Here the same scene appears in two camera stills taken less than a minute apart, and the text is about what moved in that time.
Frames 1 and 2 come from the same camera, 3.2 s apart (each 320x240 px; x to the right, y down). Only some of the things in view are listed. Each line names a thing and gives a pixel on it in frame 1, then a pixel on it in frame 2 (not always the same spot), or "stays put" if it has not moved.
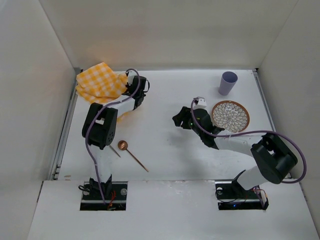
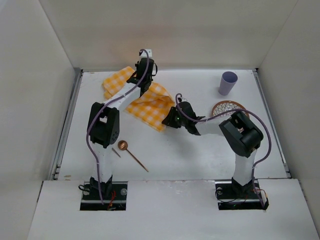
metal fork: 115,152 stays put
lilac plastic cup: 228,80 stays put
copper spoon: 123,145 stays put
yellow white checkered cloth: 100,83 to 150,109
